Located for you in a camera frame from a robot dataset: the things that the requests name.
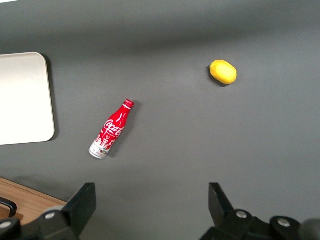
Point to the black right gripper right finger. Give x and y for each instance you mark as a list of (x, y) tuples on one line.
[(220, 207)]

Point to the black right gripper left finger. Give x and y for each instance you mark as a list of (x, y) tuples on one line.
[(80, 205)]

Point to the wooden drawer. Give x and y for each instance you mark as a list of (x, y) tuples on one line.
[(32, 200)]

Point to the red Coca-Cola bottle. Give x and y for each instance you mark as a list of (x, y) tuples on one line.
[(112, 127)]

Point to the beige plastic tray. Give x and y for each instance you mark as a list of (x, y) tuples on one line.
[(22, 100)]

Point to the yellow lemon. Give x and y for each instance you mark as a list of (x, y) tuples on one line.
[(223, 72)]

